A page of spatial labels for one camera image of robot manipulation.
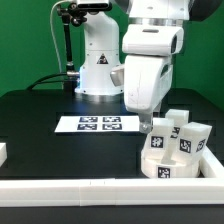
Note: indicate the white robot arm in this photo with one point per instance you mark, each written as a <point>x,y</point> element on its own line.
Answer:
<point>107,23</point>

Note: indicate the white marker sheet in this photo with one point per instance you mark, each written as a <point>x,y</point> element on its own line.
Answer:
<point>78,124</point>

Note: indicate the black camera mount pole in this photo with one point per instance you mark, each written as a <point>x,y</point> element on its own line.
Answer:
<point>70,15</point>

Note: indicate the white U-shaped fence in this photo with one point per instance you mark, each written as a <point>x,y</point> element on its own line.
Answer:
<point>209,189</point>

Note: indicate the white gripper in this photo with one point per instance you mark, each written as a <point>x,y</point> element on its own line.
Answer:
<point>146,74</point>

